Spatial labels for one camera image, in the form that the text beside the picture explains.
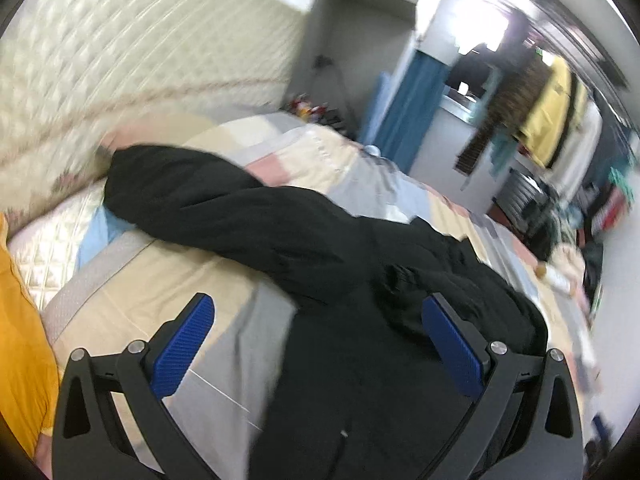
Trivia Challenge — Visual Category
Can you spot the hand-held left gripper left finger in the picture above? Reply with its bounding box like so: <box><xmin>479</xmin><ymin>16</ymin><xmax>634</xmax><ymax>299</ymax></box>
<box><xmin>51</xmin><ymin>292</ymin><xmax>216</xmax><ymax>480</ymax></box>

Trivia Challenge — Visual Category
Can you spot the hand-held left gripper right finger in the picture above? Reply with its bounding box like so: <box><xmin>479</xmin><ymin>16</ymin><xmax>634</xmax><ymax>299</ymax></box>
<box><xmin>421</xmin><ymin>292</ymin><xmax>585</xmax><ymax>480</ymax></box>

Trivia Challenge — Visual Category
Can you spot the black garment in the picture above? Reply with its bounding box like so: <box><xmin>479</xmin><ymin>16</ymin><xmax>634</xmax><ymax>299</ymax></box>
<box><xmin>103</xmin><ymin>144</ymin><xmax>549</xmax><ymax>480</ymax></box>

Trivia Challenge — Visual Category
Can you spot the patchwork bed blanket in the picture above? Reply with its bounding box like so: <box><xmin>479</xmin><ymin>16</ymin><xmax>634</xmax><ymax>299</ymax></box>
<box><xmin>42</xmin><ymin>111</ymin><xmax>603</xmax><ymax>480</ymax></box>

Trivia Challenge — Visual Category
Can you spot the yellow cloth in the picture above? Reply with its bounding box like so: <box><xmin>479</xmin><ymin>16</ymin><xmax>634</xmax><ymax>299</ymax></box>
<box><xmin>0</xmin><ymin>212</ymin><xmax>60</xmax><ymax>458</ymax></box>

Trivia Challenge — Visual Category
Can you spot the white quilted pillow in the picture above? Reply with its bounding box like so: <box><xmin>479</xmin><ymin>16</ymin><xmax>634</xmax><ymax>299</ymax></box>
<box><xmin>7</xmin><ymin>187</ymin><xmax>108</xmax><ymax>311</ymax></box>

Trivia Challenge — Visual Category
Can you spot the dark radiator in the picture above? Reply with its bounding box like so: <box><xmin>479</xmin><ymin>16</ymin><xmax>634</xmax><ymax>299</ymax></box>
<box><xmin>492</xmin><ymin>167</ymin><xmax>551</xmax><ymax>233</ymax></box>

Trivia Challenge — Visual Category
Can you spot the brown striped hanging garment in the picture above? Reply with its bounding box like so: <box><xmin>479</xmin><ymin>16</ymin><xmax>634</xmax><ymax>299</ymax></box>
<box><xmin>454</xmin><ymin>57</ymin><xmax>546</xmax><ymax>176</ymax></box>

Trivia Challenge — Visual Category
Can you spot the white hanging garment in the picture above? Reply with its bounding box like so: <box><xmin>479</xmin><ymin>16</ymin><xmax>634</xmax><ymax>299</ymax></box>
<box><xmin>555</xmin><ymin>100</ymin><xmax>603</xmax><ymax>201</ymax></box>

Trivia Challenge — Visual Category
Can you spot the blue curtain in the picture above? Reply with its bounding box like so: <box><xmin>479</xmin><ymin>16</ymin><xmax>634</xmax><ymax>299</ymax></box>
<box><xmin>374</xmin><ymin>54</ymin><xmax>451</xmax><ymax>175</ymax></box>

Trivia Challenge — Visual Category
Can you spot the yellow hanging garment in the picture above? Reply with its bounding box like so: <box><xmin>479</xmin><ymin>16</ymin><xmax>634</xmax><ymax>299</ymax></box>
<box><xmin>515</xmin><ymin>52</ymin><xmax>591</xmax><ymax>168</ymax></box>

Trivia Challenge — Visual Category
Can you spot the cream quilted headboard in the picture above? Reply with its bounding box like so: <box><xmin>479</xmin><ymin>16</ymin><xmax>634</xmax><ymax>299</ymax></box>
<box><xmin>0</xmin><ymin>0</ymin><xmax>307</xmax><ymax>211</ymax></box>

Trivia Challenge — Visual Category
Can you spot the black tripod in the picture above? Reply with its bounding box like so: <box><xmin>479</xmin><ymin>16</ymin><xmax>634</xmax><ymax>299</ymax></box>
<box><xmin>312</xmin><ymin>55</ymin><xmax>361</xmax><ymax>138</ymax></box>

